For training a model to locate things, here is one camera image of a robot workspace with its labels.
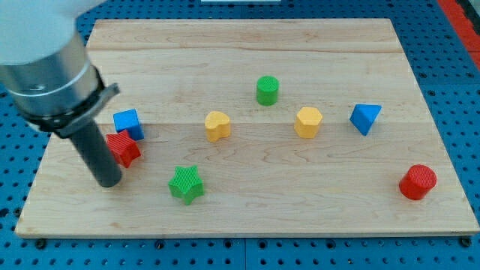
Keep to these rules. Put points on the red star block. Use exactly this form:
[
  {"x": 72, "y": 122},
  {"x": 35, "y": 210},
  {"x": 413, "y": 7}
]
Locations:
[{"x": 123, "y": 148}]

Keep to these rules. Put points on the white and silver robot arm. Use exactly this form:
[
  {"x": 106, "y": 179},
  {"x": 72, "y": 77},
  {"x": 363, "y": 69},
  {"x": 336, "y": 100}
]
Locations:
[{"x": 46, "y": 69}]

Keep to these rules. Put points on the green star block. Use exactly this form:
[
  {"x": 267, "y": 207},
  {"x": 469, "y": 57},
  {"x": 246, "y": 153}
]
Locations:
[{"x": 186, "y": 184}]

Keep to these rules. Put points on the light wooden board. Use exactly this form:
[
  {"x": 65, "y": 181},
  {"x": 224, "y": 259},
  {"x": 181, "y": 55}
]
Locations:
[{"x": 262, "y": 181}]

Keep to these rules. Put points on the yellow heart block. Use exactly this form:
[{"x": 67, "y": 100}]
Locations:
[{"x": 217, "y": 126}]

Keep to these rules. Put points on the green cylinder block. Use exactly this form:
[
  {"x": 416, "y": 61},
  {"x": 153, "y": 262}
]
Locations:
[{"x": 267, "y": 88}]

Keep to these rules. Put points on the yellow hexagon block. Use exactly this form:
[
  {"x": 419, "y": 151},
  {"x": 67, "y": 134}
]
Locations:
[{"x": 307, "y": 122}]

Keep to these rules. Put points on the blue cube block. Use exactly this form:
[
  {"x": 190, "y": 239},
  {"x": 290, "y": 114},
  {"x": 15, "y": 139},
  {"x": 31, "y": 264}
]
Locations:
[{"x": 128, "y": 120}]

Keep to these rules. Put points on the blue triangle block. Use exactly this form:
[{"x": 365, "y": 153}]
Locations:
[{"x": 363, "y": 117}]

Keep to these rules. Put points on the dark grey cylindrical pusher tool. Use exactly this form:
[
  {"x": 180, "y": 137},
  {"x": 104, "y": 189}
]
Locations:
[{"x": 92, "y": 147}]

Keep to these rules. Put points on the red cylinder block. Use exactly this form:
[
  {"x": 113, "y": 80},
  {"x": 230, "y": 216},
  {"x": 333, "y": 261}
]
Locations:
[{"x": 418, "y": 181}]

